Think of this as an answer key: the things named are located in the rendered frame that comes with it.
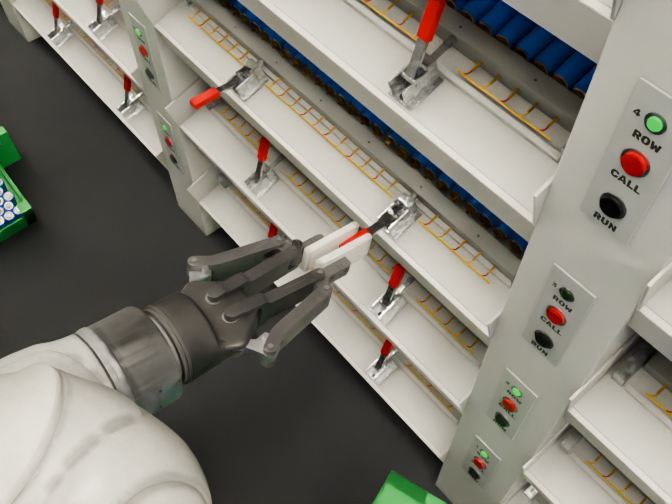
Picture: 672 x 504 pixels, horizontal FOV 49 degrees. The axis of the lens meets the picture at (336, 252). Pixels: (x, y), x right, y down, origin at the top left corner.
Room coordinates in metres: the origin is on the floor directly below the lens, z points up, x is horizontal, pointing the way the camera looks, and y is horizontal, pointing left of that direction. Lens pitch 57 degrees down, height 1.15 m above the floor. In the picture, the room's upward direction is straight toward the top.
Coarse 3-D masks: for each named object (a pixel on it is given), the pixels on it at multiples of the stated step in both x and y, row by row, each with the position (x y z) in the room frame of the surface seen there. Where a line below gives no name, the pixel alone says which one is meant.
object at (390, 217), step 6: (384, 216) 0.46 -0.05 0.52; (390, 216) 0.46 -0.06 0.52; (396, 216) 0.46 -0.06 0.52; (378, 222) 0.45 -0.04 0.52; (384, 222) 0.45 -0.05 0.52; (390, 222) 0.45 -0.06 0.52; (366, 228) 0.44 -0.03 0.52; (372, 228) 0.44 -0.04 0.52; (378, 228) 0.44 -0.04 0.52; (354, 234) 0.43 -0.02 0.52; (360, 234) 0.43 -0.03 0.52; (372, 234) 0.43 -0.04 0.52; (348, 240) 0.42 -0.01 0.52
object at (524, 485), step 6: (522, 486) 0.28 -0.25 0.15; (528, 486) 0.29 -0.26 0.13; (516, 492) 0.28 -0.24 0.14; (522, 492) 0.28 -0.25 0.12; (528, 492) 0.27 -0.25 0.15; (534, 492) 0.27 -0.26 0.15; (510, 498) 0.27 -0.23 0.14; (516, 498) 0.28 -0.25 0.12; (522, 498) 0.28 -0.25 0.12; (528, 498) 0.27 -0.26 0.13; (534, 498) 0.27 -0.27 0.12; (540, 498) 0.27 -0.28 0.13
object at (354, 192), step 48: (144, 0) 0.78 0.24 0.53; (192, 48) 0.74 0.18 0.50; (288, 96) 0.64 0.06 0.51; (288, 144) 0.58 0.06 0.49; (336, 144) 0.57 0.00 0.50; (336, 192) 0.51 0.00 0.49; (384, 192) 0.50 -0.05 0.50; (384, 240) 0.45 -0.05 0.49; (432, 240) 0.44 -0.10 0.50; (432, 288) 0.40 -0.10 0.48; (480, 288) 0.38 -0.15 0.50; (480, 336) 0.35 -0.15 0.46
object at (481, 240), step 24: (192, 0) 0.80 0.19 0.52; (240, 24) 0.74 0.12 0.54; (264, 48) 0.70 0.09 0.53; (288, 72) 0.66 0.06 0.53; (312, 96) 0.62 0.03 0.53; (336, 120) 0.58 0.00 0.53; (360, 144) 0.55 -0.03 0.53; (384, 144) 0.54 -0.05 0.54; (360, 168) 0.53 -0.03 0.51; (384, 168) 0.52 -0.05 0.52; (408, 168) 0.51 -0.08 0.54; (432, 192) 0.48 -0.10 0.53; (456, 216) 0.45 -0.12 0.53; (480, 240) 0.42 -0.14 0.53; (504, 264) 0.39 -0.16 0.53
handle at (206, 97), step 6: (234, 78) 0.66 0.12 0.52; (240, 78) 0.66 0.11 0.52; (228, 84) 0.65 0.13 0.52; (234, 84) 0.65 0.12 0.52; (210, 90) 0.64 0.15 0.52; (216, 90) 0.64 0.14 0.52; (222, 90) 0.64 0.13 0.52; (198, 96) 0.63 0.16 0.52; (204, 96) 0.63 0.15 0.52; (210, 96) 0.63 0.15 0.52; (216, 96) 0.63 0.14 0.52; (192, 102) 0.62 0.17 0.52; (198, 102) 0.62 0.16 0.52; (204, 102) 0.62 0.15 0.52
